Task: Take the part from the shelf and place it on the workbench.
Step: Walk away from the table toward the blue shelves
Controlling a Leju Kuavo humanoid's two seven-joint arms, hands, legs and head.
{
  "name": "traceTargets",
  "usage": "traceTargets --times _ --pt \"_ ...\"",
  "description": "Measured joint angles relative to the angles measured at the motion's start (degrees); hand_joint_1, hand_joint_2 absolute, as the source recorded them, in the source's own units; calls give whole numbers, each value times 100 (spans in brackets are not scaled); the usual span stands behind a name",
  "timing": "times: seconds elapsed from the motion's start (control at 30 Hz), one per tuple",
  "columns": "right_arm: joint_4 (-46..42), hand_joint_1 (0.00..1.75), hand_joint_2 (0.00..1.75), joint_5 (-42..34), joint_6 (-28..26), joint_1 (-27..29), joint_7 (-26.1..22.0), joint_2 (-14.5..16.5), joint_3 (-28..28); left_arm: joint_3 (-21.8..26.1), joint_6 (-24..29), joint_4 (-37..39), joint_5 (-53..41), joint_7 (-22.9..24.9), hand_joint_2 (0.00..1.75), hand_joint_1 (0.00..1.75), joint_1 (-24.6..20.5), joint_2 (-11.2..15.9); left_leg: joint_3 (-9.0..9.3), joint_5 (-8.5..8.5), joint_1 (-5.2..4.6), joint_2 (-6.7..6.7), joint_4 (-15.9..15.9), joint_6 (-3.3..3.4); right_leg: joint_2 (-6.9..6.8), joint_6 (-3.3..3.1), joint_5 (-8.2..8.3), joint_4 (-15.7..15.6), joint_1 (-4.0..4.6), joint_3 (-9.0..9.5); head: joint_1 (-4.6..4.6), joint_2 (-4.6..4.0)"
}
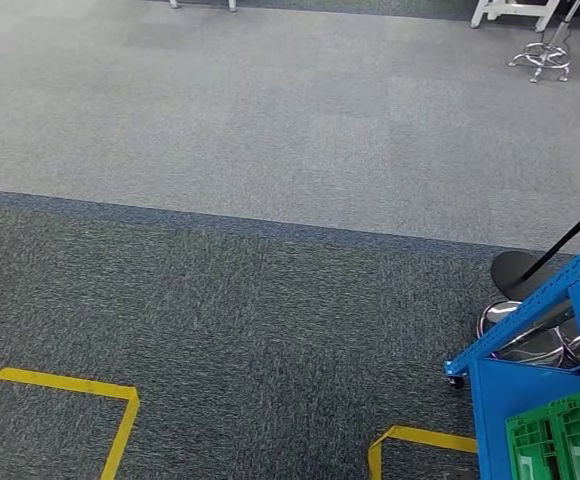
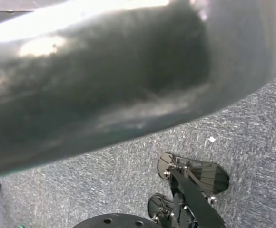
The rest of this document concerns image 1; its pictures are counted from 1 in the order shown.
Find blue metal shelf rack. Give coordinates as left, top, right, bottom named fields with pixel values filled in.
left=443, top=230, right=580, bottom=480

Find black stanchion pole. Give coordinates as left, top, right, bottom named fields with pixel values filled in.
left=491, top=193, right=580, bottom=303

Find yellow floor tape outline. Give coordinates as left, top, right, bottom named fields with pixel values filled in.
left=0, top=367, right=141, bottom=480

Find chrome base swivel stool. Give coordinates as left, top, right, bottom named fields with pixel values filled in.
left=507, top=0, right=580, bottom=85

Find white desk frame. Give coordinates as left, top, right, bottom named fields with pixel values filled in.
left=470, top=0, right=561, bottom=33

